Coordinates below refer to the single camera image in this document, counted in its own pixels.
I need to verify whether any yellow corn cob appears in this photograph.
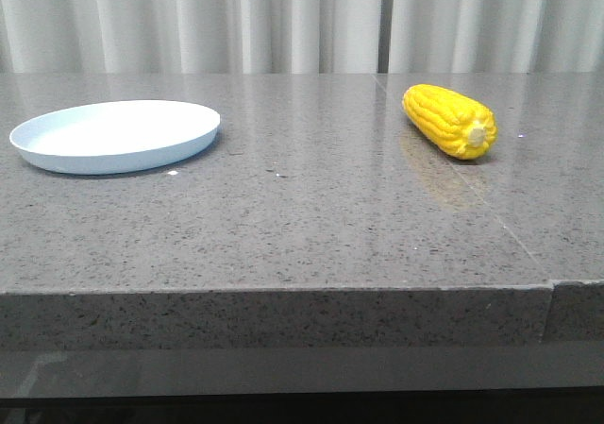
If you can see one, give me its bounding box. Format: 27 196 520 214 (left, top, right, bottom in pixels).
402 84 498 161

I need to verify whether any light blue round plate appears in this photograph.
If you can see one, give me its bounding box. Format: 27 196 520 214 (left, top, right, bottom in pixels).
9 100 221 175

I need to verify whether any white pleated curtain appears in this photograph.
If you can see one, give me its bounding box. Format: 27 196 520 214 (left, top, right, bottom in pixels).
1 0 384 74
378 0 603 74

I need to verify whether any white pleated curtain left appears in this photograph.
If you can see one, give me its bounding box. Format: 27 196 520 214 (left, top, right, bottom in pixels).
1 0 384 74

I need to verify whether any white pleated curtain right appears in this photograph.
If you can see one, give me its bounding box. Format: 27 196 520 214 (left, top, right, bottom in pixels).
378 0 603 74

